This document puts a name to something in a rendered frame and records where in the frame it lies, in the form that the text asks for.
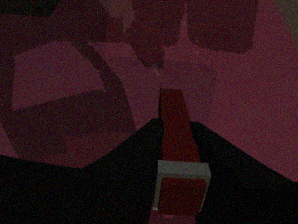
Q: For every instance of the dark grey sloped panel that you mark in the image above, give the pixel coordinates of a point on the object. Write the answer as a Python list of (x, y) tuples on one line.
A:
[(42, 8)]

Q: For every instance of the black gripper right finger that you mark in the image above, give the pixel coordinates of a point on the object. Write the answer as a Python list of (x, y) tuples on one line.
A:
[(242, 190)]

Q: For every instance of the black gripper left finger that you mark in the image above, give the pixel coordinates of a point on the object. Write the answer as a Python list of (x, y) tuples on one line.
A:
[(116, 189)]

